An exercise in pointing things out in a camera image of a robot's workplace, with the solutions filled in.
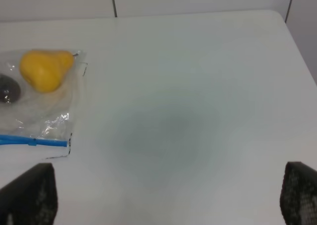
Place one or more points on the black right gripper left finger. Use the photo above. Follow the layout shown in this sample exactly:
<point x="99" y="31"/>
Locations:
<point x="30" y="199"/>

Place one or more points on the clear zip bag blue zipper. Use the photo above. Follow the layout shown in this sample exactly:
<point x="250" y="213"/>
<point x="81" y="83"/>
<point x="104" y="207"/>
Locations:
<point x="42" y="124"/>

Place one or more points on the dark purple eggplant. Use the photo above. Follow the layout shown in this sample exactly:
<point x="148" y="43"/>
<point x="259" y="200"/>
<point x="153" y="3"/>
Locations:
<point x="10" y="90"/>

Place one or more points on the yellow pear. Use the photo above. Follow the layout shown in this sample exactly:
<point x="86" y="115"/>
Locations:
<point x="45" y="70"/>

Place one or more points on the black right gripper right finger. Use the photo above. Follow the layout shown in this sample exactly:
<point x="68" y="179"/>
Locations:
<point x="298" y="197"/>

